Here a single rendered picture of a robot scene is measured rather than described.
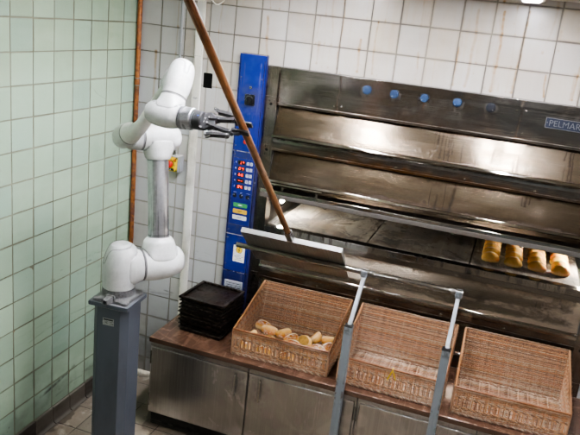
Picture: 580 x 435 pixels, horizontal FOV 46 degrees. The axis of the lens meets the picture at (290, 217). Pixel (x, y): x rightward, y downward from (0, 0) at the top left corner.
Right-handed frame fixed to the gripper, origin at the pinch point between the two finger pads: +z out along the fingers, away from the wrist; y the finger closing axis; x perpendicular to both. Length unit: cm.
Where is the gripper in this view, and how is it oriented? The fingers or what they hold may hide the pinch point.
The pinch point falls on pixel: (242, 128)
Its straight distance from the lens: 265.6
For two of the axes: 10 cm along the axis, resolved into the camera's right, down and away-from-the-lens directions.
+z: 9.4, 2.0, -2.8
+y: -3.0, 8.8, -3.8
